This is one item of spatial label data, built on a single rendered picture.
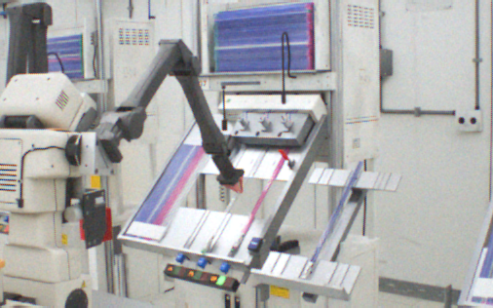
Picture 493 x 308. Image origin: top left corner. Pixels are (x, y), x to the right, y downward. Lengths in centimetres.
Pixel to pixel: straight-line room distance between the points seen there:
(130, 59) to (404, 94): 164
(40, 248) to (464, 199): 271
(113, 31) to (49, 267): 206
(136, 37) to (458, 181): 204
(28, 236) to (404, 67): 275
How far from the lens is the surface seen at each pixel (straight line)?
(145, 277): 398
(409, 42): 407
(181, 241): 256
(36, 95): 187
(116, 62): 372
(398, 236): 421
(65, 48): 374
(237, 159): 270
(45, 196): 186
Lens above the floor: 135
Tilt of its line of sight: 6 degrees down
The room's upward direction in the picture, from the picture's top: 1 degrees counter-clockwise
